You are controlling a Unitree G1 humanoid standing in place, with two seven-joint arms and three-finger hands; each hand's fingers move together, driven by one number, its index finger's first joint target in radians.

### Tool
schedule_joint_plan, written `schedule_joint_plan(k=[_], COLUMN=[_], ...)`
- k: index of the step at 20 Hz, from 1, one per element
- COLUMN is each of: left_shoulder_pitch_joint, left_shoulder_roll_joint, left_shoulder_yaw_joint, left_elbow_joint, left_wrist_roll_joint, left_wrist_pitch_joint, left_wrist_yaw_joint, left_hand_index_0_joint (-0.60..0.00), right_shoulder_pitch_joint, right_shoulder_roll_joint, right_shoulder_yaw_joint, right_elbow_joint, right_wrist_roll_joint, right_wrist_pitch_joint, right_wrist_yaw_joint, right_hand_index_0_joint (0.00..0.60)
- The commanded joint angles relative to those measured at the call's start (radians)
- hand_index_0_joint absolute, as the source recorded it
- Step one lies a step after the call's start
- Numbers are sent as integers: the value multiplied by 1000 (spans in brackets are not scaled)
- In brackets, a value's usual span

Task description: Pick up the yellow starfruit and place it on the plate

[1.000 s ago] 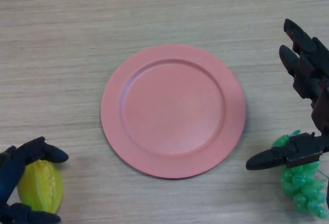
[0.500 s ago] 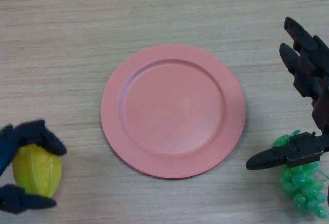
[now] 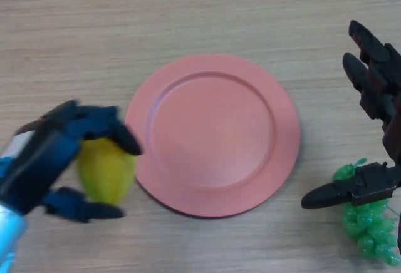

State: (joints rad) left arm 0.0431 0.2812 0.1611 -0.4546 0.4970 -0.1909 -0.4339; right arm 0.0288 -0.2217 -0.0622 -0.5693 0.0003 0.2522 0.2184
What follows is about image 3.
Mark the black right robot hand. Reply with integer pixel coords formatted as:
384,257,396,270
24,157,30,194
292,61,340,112
301,19,401,210

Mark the yellow green starfruit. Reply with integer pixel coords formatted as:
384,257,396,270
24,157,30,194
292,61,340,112
76,136,138,207

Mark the pink round plate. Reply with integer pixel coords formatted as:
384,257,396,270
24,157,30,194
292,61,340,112
125,53,301,219

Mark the green plastic grape bunch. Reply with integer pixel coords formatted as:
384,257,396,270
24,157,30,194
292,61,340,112
332,157,401,267

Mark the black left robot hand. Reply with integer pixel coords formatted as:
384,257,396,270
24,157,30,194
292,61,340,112
0,99,145,224

